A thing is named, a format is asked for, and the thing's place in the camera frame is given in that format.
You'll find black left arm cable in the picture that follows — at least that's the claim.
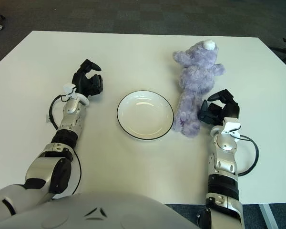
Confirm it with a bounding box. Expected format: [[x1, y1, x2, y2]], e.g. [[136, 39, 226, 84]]
[[49, 94, 83, 197]]

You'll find silver grey robot torso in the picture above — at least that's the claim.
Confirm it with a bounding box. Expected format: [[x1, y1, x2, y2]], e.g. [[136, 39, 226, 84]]
[[0, 192, 201, 229]]

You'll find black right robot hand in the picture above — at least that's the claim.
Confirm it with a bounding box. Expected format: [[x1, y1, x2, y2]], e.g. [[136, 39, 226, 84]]
[[197, 89, 241, 126]]

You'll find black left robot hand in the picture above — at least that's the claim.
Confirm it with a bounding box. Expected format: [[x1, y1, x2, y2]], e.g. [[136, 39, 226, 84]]
[[72, 59, 104, 98]]

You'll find purple plush bunny doll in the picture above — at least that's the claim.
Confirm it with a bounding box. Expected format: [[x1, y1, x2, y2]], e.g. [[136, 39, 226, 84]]
[[171, 40, 227, 138]]

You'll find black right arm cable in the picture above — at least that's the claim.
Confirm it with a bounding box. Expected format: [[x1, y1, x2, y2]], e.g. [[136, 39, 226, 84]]
[[235, 135, 259, 177]]

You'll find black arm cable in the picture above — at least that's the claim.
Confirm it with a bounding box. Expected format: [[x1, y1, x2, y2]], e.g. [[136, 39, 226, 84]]
[[235, 135, 259, 177], [49, 94, 83, 197]]

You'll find white plate with black rim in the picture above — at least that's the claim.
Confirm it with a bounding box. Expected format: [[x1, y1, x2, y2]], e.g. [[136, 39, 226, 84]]
[[116, 90, 175, 143]]

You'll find white table leg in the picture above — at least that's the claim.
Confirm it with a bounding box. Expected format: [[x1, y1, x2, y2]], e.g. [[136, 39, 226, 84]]
[[259, 204, 279, 229]]

